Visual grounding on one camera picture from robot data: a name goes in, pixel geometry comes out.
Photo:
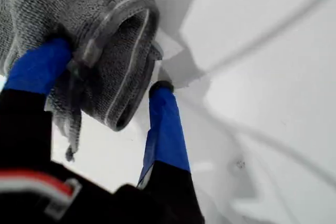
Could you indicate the grey striped towel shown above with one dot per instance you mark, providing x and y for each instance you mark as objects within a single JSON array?
[{"x": 118, "y": 64}]

